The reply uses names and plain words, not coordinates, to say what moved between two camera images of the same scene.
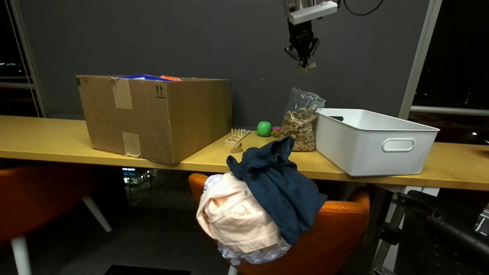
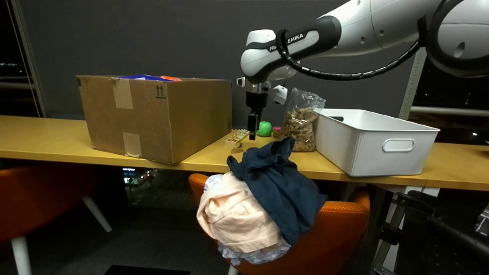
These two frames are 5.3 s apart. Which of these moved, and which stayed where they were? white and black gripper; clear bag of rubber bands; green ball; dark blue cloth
Moved: white and black gripper
Stayed: green ball; dark blue cloth; clear bag of rubber bands
